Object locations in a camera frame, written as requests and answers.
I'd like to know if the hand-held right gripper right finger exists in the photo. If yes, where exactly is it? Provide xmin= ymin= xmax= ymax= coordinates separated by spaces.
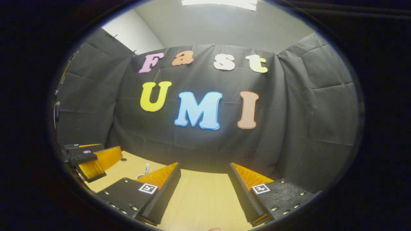
xmin=229 ymin=162 xmax=315 ymax=227

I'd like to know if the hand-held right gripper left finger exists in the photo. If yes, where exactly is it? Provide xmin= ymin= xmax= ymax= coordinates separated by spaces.
xmin=96 ymin=162 xmax=181 ymax=226

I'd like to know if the wooden desktop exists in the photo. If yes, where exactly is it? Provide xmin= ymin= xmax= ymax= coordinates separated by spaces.
xmin=84 ymin=151 xmax=257 ymax=231

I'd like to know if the black backdrop cloth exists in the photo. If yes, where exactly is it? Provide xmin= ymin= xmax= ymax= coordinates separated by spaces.
xmin=55 ymin=27 xmax=360 ymax=193

